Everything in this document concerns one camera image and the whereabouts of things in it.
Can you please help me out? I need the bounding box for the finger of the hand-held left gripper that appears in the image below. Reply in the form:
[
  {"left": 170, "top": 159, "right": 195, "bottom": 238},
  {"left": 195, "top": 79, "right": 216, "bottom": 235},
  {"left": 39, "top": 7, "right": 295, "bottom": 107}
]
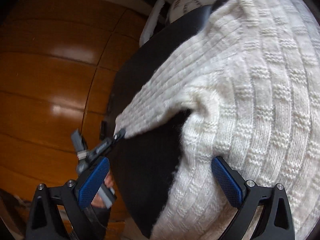
[{"left": 109, "top": 128, "right": 126, "bottom": 147}]

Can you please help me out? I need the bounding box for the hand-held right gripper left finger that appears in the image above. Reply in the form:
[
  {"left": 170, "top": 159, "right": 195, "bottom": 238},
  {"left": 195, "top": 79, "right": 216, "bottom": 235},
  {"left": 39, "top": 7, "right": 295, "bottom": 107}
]
[{"left": 26, "top": 157, "right": 110, "bottom": 240}]

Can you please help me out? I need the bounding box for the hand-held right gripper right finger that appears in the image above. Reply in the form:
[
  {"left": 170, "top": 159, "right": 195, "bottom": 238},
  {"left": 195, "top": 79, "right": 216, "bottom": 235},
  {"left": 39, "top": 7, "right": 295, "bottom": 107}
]
[{"left": 211, "top": 156, "right": 295, "bottom": 240}]

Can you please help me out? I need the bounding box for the white knit sweater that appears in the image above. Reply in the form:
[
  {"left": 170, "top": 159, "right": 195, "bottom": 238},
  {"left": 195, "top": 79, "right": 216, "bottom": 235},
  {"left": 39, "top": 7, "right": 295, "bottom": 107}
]
[{"left": 116, "top": 0, "right": 320, "bottom": 240}]

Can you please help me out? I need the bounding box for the person's left hand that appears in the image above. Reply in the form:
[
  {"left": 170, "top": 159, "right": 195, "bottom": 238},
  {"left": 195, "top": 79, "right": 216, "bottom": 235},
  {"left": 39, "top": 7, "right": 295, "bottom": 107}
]
[{"left": 92, "top": 174, "right": 115, "bottom": 208}]

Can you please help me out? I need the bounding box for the wooden wardrobe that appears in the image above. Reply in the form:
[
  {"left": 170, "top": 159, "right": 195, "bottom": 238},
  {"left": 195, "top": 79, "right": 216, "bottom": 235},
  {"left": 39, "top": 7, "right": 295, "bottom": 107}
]
[{"left": 0, "top": 0, "right": 150, "bottom": 230}]

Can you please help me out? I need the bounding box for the grey yellow blue sofa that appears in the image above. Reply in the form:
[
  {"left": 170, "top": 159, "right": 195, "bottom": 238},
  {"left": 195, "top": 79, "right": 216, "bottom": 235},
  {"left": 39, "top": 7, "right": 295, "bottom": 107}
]
[{"left": 139, "top": 0, "right": 170, "bottom": 47}]

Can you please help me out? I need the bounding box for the triangle pattern pillow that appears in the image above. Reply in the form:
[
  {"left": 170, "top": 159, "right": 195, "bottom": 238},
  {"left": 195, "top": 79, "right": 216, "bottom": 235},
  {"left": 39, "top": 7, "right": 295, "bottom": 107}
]
[{"left": 167, "top": 0, "right": 250, "bottom": 25}]

